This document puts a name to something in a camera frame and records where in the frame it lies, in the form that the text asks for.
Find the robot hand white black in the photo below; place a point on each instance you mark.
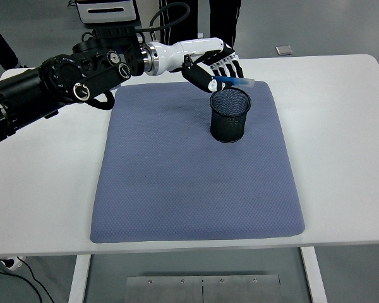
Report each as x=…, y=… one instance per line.
x=189, y=50

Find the blue marker with clear cap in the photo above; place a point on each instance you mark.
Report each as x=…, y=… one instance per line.
x=241, y=82

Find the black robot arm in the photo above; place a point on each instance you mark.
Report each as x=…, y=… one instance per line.
x=34, y=85

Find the black mesh pen holder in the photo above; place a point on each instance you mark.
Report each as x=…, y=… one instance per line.
x=229, y=129

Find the white device with dark slot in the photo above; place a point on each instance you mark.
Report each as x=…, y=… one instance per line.
x=107, y=15

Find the silver floor socket plate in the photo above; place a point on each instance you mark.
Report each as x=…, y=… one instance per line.
x=284, y=50

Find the blue-grey textured mat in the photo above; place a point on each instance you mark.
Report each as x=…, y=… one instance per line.
x=192, y=189

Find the grey metal plate with screws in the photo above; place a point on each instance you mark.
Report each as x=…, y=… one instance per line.
x=177, y=290

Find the white table leg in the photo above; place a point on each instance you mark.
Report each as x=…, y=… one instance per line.
x=312, y=277
x=79, y=277

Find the white power strip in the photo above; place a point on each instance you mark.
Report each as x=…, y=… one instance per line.
x=14, y=263

